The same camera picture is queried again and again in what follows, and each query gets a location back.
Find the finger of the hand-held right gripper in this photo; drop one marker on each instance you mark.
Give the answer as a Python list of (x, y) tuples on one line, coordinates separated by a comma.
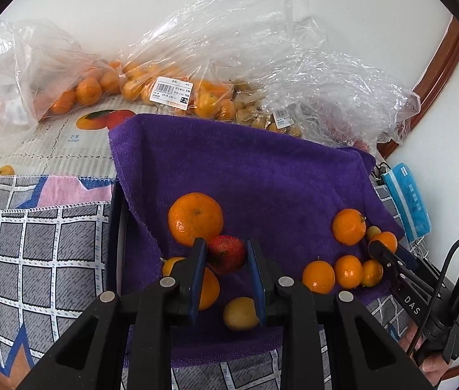
[(416, 268), (382, 252)]

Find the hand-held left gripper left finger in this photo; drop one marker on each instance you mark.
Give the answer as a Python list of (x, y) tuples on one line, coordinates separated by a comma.
[(197, 280)]

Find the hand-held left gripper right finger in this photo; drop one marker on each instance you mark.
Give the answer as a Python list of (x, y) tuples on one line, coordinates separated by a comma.
[(255, 280)]

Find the small mandarin orange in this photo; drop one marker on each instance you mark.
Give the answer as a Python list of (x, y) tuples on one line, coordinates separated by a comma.
[(388, 239)]

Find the oval orange citrus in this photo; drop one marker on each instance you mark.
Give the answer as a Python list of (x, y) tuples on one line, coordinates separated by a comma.
[(210, 288)]

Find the small yellow-green fruit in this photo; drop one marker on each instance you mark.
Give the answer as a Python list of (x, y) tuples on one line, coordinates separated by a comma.
[(373, 231), (240, 313)]

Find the small red fruit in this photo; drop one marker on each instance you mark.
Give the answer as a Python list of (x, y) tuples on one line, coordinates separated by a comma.
[(226, 254)]

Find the large mandarin orange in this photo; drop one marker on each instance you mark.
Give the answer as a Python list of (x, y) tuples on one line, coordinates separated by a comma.
[(195, 219)]

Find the black tray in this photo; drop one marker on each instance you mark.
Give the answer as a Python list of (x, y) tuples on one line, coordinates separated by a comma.
[(115, 227)]

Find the purple towel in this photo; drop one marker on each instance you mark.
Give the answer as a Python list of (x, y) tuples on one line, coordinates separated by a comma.
[(262, 178)]

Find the person's right hand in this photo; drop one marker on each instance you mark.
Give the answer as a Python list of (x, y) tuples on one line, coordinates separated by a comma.
[(436, 369)]

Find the blue tissue pack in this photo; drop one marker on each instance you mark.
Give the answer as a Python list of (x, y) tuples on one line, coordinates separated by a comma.
[(410, 199)]

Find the pile of bagged red fruit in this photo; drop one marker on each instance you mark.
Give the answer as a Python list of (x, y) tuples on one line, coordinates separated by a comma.
[(359, 144)]

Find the grey checked star cloth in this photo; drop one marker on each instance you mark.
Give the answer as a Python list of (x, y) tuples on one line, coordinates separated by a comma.
[(30, 260)]

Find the pile of bagged golden berries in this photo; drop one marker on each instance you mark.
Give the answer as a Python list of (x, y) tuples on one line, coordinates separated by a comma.
[(253, 110)]

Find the pile of bagged kumquats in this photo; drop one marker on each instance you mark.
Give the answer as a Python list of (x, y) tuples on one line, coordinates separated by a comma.
[(209, 103)]

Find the fruit print paper mat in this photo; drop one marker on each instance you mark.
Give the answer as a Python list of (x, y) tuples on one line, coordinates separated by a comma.
[(50, 146)]

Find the pile of bagged mandarins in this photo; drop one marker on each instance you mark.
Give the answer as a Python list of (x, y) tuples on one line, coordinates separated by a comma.
[(87, 89)]

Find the clear plastic bag of kumquats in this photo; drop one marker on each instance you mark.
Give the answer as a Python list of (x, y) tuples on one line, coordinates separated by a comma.
[(213, 36)]

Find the clear plastic bag of mandarins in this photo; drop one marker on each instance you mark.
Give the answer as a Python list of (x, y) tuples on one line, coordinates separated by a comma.
[(30, 61)]

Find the brown wooden door frame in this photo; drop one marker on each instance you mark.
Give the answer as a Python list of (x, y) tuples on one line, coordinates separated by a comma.
[(436, 77)]

